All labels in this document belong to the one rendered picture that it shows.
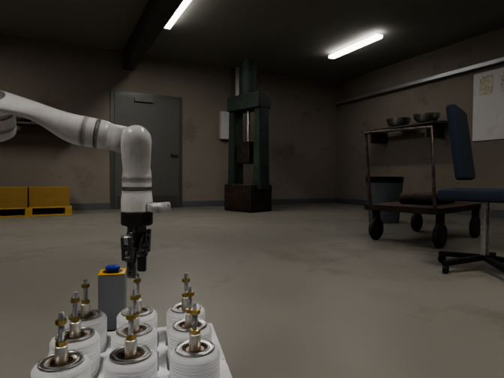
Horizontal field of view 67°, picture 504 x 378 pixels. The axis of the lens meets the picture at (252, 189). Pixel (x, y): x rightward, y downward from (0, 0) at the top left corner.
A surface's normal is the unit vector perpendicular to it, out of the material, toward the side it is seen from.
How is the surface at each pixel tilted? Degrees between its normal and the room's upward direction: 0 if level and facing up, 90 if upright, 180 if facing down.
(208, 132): 90
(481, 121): 90
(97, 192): 90
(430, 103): 90
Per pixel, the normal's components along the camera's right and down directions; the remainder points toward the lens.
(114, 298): 0.24, 0.03
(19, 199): 0.51, 0.03
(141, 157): 0.36, 0.29
